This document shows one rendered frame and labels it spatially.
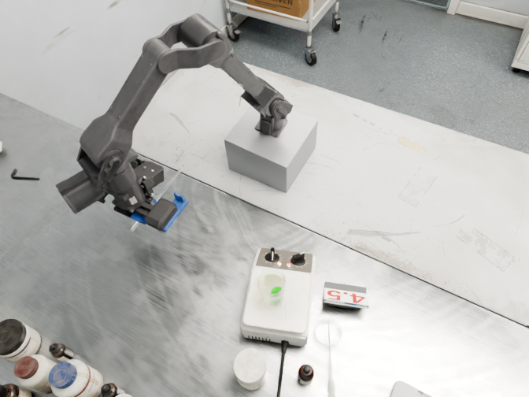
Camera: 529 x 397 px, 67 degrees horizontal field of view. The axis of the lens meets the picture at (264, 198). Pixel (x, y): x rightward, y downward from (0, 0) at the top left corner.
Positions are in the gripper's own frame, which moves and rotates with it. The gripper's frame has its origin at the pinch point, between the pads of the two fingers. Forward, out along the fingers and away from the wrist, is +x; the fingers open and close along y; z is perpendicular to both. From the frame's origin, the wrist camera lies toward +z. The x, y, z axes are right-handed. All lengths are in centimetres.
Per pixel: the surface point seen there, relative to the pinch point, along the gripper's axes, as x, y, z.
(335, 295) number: 8.9, -44.1, 5.4
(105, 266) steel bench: 10.9, 5.7, -11.0
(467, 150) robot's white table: 12, -60, 60
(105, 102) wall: 73, 111, 76
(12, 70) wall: 29, 112, 44
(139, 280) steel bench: 11.0, -3.5, -10.1
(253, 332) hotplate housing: 5.1, -33.0, -9.9
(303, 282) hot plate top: 2.4, -37.8, 2.5
